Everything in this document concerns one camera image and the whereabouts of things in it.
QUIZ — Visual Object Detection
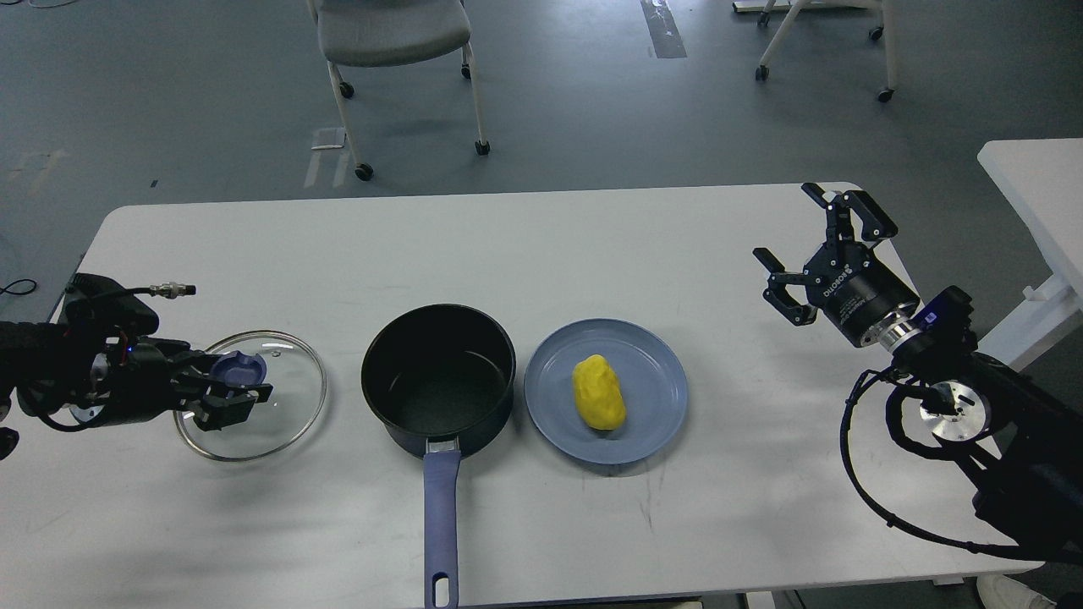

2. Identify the blue round plate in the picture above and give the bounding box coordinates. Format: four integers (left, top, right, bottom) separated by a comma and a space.
523, 318, 689, 466

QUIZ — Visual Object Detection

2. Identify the dark pot with blue handle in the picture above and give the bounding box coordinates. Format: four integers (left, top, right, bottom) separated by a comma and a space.
360, 305, 517, 608

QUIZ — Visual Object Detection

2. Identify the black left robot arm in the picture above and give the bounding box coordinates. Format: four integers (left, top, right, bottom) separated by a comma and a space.
1, 273, 273, 433

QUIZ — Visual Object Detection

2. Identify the white side table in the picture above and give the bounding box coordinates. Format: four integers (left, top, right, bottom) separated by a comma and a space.
973, 138, 1083, 373

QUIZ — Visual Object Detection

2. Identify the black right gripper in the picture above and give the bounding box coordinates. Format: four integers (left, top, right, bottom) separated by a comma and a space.
753, 182, 918, 348

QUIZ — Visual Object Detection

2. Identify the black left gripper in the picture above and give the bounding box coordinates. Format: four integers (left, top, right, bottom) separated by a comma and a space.
91, 337, 273, 431

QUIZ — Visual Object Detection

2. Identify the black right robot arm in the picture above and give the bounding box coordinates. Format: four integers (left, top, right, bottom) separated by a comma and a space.
753, 184, 1082, 566

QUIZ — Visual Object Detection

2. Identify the white chair base with wheels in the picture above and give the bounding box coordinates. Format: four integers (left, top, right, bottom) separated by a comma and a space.
729, 1, 901, 107

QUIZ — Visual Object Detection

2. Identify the glass pot lid blue knob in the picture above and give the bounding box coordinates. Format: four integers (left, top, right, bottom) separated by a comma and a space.
173, 329, 329, 463

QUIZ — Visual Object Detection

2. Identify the yellow potato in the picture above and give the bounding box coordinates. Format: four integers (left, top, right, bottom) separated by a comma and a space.
571, 354, 627, 431

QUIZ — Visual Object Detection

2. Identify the grey office chair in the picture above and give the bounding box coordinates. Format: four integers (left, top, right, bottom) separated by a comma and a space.
305, 1, 491, 182

